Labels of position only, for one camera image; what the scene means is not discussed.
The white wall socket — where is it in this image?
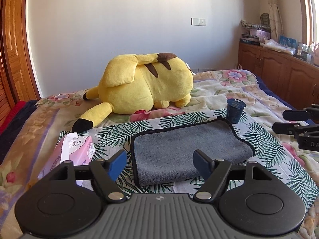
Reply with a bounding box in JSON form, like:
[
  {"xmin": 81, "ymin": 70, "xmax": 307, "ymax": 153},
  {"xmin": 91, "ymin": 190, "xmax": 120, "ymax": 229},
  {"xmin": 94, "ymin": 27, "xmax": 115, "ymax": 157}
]
[{"xmin": 191, "ymin": 18, "xmax": 206, "ymax": 26}]

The purple and grey towel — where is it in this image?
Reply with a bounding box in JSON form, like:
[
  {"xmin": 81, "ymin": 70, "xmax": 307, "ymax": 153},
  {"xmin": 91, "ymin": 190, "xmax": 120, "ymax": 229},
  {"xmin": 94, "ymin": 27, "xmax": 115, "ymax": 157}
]
[{"xmin": 130, "ymin": 117, "xmax": 255, "ymax": 187}]

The yellow Pikachu plush toy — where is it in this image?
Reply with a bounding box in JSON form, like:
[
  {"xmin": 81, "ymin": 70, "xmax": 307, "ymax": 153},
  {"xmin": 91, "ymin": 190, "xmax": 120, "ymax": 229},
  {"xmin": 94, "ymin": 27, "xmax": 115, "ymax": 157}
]
[{"xmin": 71, "ymin": 52, "xmax": 193, "ymax": 133}]

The clutter on cabinet top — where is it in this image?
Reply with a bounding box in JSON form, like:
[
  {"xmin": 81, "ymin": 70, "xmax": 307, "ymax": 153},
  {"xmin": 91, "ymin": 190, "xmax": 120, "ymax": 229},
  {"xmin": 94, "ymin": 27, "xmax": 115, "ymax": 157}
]
[{"xmin": 240, "ymin": 13, "xmax": 318, "ymax": 66}]

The dark blue cup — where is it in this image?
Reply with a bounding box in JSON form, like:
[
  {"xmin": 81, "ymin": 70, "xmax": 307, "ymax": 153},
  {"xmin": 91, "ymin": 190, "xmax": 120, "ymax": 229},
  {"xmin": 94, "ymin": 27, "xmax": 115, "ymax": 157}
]
[{"xmin": 226, "ymin": 98, "xmax": 246, "ymax": 124}]

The wooden low cabinet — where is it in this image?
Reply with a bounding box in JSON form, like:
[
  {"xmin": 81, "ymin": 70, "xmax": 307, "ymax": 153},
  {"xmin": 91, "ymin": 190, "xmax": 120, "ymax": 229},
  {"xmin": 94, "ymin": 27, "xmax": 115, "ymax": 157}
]
[{"xmin": 238, "ymin": 43, "xmax": 318, "ymax": 110}]

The floral curtain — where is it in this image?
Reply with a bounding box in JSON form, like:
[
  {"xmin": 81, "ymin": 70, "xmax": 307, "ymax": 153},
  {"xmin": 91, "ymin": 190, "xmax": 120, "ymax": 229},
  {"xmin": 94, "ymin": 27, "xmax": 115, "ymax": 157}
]
[{"xmin": 260, "ymin": 0, "xmax": 283, "ymax": 42}]

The red blanket at bedside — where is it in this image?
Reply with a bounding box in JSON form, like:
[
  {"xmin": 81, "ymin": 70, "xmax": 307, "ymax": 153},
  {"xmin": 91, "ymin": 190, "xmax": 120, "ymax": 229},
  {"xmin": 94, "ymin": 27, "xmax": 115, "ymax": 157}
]
[{"xmin": 0, "ymin": 101, "xmax": 26, "ymax": 134}]

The wooden louvered wardrobe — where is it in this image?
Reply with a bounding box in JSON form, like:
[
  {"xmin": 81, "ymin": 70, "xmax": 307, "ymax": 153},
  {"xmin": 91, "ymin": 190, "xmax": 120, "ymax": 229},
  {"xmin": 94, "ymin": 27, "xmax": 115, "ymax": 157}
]
[{"xmin": 1, "ymin": 0, "xmax": 40, "ymax": 123}]

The pink tissue box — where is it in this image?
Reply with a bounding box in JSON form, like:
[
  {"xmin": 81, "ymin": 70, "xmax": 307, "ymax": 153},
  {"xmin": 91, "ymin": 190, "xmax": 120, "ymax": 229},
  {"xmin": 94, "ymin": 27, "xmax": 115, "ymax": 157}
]
[{"xmin": 38, "ymin": 133, "xmax": 96, "ymax": 180}]

